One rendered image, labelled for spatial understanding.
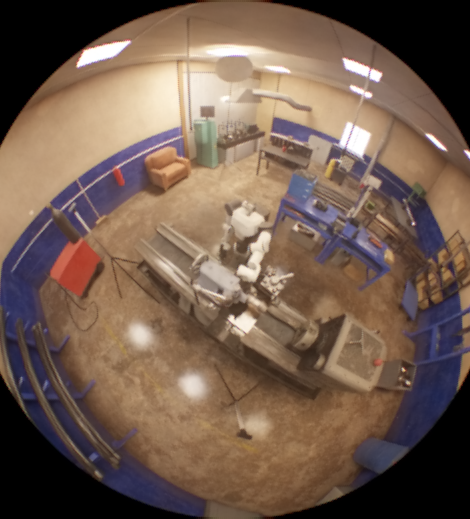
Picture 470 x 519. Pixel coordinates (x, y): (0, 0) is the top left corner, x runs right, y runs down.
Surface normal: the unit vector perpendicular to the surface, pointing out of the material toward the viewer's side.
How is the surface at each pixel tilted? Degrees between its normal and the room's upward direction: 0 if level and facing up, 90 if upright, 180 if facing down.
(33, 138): 90
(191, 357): 0
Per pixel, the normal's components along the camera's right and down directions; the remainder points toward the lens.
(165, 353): 0.04, -0.53
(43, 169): 0.81, 0.52
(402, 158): -0.59, 0.67
